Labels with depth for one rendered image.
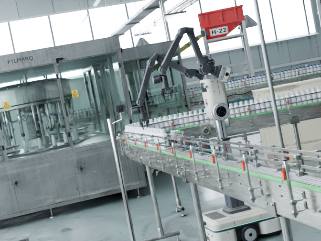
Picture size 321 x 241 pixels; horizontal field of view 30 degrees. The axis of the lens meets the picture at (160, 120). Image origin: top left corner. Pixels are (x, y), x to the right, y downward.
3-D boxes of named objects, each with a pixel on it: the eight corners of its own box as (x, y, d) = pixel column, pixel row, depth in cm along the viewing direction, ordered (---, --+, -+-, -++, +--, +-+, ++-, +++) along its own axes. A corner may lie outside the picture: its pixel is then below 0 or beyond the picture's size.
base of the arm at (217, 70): (219, 66, 528) (215, 79, 528) (210, 62, 527) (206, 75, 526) (222, 65, 520) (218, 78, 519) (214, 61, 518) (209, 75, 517)
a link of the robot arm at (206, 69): (193, 22, 513) (189, 24, 523) (179, 27, 510) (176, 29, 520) (211, 71, 517) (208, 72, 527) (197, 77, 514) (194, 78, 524)
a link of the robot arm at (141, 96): (155, 60, 551) (153, 61, 562) (149, 59, 550) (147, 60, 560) (143, 105, 548) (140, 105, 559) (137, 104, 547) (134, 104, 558)
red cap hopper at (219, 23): (223, 152, 1196) (197, 13, 1181) (222, 148, 1267) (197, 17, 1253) (269, 144, 1188) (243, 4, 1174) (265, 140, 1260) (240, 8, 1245)
